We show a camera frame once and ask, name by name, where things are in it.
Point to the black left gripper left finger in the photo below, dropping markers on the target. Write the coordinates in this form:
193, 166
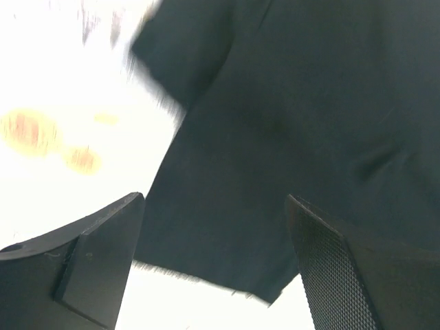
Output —
73, 277

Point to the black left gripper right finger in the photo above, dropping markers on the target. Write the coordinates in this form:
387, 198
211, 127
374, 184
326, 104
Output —
356, 280

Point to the black t shirt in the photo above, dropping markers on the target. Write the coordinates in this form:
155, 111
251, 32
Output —
333, 102

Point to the floral tablecloth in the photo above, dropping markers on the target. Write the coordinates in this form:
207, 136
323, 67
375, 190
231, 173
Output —
69, 60

